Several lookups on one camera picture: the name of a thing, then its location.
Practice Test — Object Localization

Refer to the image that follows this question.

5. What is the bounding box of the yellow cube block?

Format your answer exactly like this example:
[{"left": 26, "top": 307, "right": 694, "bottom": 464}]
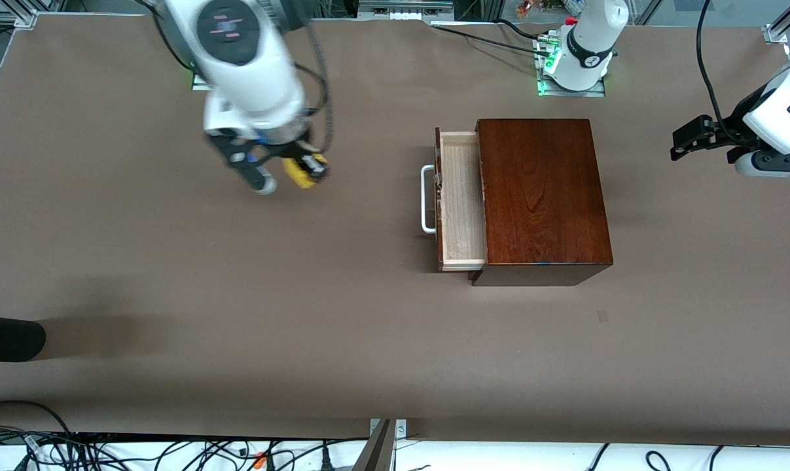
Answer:
[{"left": 282, "top": 157, "right": 319, "bottom": 190}]

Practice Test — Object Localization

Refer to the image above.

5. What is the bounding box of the wooden drawer with white handle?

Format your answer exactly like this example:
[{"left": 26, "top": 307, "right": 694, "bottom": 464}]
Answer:
[{"left": 421, "top": 128, "right": 488, "bottom": 272}]

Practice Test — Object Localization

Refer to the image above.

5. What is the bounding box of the dark brown wooden cabinet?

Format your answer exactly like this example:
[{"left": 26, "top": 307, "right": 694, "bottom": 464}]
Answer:
[{"left": 470, "top": 118, "right": 615, "bottom": 287}]

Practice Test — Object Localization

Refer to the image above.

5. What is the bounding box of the grey metal strut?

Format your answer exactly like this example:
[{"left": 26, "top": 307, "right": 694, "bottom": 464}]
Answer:
[{"left": 352, "top": 419, "right": 397, "bottom": 471}]

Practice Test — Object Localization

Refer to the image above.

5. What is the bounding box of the black cylinder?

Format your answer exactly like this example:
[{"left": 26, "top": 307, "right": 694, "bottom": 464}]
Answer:
[{"left": 0, "top": 314, "right": 46, "bottom": 362}]

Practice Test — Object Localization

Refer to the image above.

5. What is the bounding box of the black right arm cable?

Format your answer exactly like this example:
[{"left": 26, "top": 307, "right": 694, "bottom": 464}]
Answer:
[{"left": 296, "top": 20, "right": 335, "bottom": 154}]

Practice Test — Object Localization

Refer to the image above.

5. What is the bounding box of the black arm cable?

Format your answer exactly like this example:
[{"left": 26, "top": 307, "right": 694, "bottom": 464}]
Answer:
[
  {"left": 296, "top": 20, "right": 335, "bottom": 154},
  {"left": 696, "top": 0, "right": 736, "bottom": 138}
]

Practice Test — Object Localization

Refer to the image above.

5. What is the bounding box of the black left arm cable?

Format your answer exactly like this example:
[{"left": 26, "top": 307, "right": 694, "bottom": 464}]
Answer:
[{"left": 696, "top": 0, "right": 736, "bottom": 138}]

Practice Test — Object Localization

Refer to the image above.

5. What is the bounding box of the aluminium profile with bracket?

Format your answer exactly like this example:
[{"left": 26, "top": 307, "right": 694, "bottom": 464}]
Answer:
[{"left": 763, "top": 0, "right": 790, "bottom": 45}]

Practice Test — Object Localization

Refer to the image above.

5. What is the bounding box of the short black base cable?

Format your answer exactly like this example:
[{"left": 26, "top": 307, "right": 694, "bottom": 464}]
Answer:
[{"left": 496, "top": 18, "right": 556, "bottom": 41}]

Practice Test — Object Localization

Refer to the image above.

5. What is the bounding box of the long black base cable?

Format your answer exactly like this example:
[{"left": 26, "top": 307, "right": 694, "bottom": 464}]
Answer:
[{"left": 431, "top": 24, "right": 545, "bottom": 56}]

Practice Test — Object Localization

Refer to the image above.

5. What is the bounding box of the aluminium frame profile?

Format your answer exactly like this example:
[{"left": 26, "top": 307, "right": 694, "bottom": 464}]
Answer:
[{"left": 0, "top": 5, "right": 39, "bottom": 28}]

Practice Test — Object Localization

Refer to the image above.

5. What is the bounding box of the black cable arc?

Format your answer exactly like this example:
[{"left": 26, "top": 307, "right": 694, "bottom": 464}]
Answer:
[{"left": 0, "top": 400, "right": 73, "bottom": 436}]

